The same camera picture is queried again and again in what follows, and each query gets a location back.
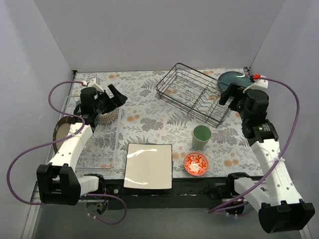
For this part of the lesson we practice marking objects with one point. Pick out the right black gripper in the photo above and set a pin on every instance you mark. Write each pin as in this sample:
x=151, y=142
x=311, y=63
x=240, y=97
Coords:
x=234, y=95

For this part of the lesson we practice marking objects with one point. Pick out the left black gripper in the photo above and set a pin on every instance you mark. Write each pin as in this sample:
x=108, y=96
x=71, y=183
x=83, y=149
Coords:
x=107, y=100

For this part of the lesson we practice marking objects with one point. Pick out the black wire dish rack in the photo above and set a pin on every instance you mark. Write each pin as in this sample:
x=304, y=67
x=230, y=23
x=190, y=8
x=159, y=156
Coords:
x=194, y=93

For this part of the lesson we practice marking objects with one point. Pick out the green cup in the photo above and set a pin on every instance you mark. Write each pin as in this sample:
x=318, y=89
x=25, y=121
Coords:
x=200, y=136

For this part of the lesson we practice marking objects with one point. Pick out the white square plate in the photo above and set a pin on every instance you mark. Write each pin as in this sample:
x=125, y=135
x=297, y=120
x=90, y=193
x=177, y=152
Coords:
x=148, y=166

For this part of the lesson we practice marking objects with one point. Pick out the orange patterned bowl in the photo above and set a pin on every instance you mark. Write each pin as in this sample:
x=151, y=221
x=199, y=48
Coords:
x=196, y=164

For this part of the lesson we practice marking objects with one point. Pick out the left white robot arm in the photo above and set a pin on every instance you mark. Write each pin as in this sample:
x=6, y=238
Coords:
x=57, y=181

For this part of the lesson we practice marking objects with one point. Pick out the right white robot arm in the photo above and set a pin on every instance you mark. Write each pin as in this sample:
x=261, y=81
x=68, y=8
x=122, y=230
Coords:
x=281, y=208

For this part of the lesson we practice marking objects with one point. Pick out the teal round plate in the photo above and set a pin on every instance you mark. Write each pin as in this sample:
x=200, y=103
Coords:
x=235, y=77

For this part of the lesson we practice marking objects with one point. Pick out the brown patterned bowl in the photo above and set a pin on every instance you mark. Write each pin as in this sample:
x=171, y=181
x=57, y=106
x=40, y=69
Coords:
x=108, y=117

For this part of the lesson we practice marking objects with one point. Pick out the floral table mat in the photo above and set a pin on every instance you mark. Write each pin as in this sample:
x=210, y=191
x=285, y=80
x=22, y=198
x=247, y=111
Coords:
x=149, y=119

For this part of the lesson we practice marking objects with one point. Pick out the black rimmed round plate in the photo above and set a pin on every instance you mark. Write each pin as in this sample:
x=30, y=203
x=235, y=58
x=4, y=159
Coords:
x=63, y=126

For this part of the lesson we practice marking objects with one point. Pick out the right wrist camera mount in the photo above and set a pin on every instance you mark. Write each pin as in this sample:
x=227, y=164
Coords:
x=257, y=83

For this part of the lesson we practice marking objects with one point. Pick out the white wire dish rack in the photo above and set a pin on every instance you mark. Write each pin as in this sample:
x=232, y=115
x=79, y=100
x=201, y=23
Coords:
x=100, y=150

